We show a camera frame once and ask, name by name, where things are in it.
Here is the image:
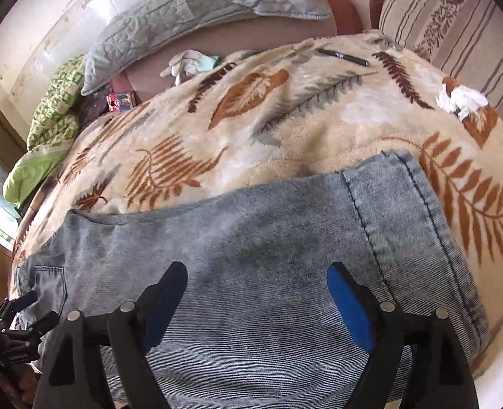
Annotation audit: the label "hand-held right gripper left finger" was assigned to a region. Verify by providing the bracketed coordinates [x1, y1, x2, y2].
[33, 261, 189, 409]

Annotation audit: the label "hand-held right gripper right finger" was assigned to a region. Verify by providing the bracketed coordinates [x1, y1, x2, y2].
[327, 262, 480, 409]

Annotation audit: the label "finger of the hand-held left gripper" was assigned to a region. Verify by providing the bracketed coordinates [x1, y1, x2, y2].
[0, 292, 38, 317]
[19, 310, 60, 338]

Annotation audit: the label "grey washed denim pants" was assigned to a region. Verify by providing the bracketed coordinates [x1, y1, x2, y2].
[15, 150, 491, 409]

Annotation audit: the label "person's left hand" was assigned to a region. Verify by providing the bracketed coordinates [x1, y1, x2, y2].
[0, 362, 39, 407]

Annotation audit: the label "green patterned quilt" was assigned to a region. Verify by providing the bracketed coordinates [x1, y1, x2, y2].
[3, 54, 86, 209]

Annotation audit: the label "beige leaf print blanket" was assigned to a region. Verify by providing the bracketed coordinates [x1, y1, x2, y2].
[10, 30, 503, 376]

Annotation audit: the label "purple plastic bag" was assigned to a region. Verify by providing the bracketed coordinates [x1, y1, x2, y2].
[78, 89, 111, 128]

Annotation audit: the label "small colourful box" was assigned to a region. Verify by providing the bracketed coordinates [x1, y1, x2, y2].
[106, 91, 136, 112]

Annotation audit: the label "white crumpled tissue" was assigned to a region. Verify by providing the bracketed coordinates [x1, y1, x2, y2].
[436, 83, 488, 122]

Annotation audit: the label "black pen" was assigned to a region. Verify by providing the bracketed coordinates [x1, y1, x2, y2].
[317, 48, 370, 67]

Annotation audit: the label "white glove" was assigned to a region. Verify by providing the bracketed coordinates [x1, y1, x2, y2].
[160, 50, 221, 87]

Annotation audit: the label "striped floral cushion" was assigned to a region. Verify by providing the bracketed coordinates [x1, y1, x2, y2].
[379, 0, 503, 154]

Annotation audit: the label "grey quilted pillow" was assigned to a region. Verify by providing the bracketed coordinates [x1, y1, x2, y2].
[82, 0, 335, 95]

